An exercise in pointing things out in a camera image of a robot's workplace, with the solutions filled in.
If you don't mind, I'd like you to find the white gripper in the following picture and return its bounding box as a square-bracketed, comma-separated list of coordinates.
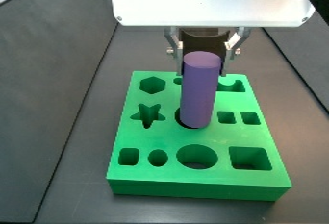
[113, 0, 314, 76]

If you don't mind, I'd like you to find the purple cylinder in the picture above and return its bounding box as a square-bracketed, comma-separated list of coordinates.
[181, 51, 221, 129]

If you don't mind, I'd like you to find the green foam shape board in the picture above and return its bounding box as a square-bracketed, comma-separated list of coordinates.
[107, 71, 292, 201]

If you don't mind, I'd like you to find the black curved holder stand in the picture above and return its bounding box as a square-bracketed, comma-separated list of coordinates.
[181, 28, 230, 59]

